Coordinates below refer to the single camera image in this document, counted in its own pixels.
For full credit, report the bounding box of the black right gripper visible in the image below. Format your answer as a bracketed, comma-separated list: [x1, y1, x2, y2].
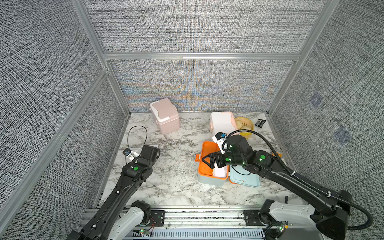
[201, 149, 248, 170]

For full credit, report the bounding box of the orange tray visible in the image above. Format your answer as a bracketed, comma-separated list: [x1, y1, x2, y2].
[195, 141, 229, 186]

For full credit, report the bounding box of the blue orange first aid box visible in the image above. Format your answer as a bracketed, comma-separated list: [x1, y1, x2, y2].
[195, 141, 260, 188]

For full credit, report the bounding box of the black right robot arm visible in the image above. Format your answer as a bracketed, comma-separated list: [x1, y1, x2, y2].
[201, 133, 352, 240]

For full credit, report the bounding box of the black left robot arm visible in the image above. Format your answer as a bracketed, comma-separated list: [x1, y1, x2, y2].
[67, 145, 161, 240]

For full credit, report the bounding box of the pink first aid box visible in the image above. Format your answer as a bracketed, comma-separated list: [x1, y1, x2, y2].
[150, 98, 180, 135]

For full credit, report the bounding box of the yellow bamboo steamer basket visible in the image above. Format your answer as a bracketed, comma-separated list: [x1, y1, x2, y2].
[235, 117, 254, 139]

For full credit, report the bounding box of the small black wrapper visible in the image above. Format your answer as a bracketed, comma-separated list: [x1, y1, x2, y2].
[255, 119, 266, 128]

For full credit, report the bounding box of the aluminium front rail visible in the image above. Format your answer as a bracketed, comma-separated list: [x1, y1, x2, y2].
[76, 206, 331, 240]

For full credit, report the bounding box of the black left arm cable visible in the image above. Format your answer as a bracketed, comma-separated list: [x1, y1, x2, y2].
[126, 125, 148, 151]

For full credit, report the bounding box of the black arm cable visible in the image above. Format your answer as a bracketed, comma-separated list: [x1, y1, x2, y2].
[226, 128, 374, 231]
[126, 125, 148, 151]

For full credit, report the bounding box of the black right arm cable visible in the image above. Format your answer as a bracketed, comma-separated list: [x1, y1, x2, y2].
[226, 128, 374, 231]

